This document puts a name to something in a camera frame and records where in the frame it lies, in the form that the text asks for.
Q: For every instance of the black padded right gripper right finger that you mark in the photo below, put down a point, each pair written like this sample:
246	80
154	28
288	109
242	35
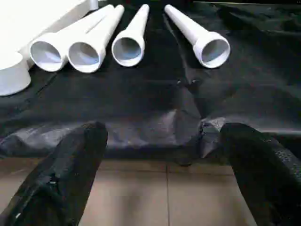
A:
268	183

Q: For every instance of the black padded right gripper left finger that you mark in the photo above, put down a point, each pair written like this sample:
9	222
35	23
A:
56	188

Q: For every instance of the white plastic table leg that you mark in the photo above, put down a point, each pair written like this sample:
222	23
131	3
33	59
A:
188	26
134	28
80	29
101	35

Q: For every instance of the white plastic table top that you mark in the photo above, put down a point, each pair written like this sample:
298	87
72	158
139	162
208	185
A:
28	19

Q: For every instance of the black work mat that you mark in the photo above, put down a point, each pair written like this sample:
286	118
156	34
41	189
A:
141	103

